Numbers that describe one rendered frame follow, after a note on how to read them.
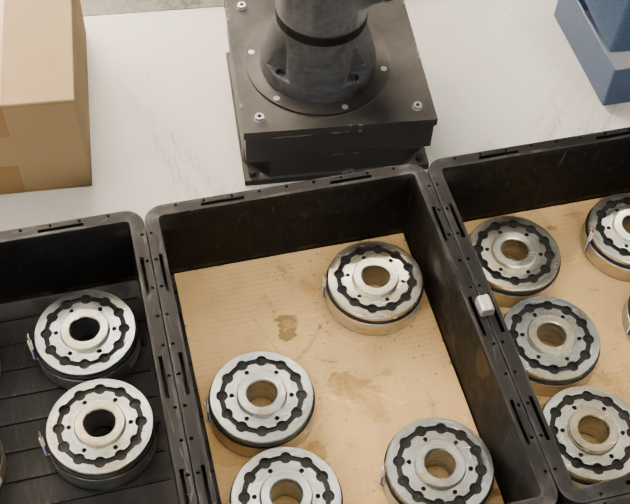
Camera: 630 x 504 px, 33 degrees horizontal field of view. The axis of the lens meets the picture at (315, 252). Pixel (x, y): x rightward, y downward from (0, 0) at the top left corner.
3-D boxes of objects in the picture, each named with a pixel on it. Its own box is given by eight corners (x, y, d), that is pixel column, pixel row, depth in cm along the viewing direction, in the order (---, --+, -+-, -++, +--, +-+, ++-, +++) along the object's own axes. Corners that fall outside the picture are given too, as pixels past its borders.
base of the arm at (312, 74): (263, 18, 142) (265, -40, 134) (374, 26, 143) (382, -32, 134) (256, 100, 134) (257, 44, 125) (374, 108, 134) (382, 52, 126)
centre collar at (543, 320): (519, 321, 108) (521, 317, 107) (564, 313, 109) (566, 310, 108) (535, 361, 105) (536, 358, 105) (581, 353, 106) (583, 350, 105)
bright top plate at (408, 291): (320, 248, 113) (320, 244, 113) (411, 239, 114) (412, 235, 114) (335, 326, 107) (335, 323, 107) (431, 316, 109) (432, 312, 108)
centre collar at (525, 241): (485, 237, 114) (486, 233, 114) (528, 232, 115) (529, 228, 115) (498, 273, 111) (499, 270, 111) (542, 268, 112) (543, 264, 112)
